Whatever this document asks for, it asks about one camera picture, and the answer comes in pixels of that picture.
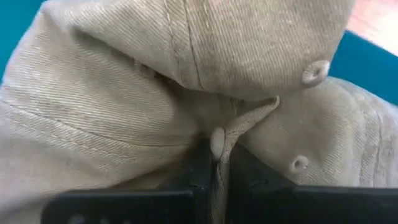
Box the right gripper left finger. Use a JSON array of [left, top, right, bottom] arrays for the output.
[[40, 139, 216, 224]]

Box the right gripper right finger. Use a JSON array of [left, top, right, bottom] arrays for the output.
[[226, 144, 398, 224]]

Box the blue tray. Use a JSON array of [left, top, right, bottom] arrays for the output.
[[0, 0, 398, 105]]

